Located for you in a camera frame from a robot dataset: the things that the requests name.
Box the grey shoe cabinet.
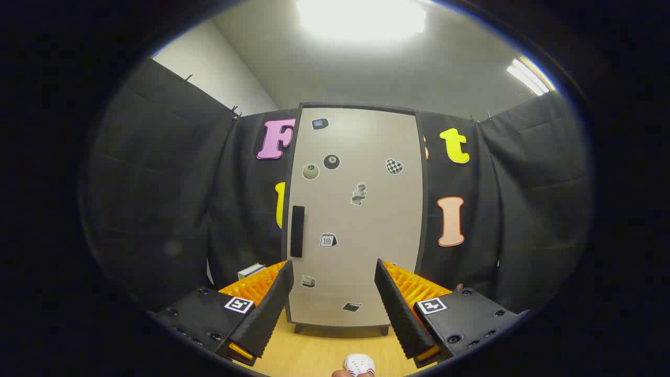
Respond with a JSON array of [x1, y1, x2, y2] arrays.
[[282, 102, 430, 336]]

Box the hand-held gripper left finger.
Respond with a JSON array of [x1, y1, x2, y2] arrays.
[[152, 259, 295, 367]]

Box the narrow ceiling light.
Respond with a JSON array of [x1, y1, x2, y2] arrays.
[[507, 57, 555, 96]]

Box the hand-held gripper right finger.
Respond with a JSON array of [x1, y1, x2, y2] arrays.
[[374, 258, 529, 368]]

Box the white canvas shoe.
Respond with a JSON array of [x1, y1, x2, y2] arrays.
[[344, 353, 376, 377]]

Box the large ceiling light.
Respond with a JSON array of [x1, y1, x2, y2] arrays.
[[296, 0, 427, 42]]

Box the black cabinet door handle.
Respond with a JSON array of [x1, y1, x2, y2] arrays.
[[291, 206, 305, 258]]

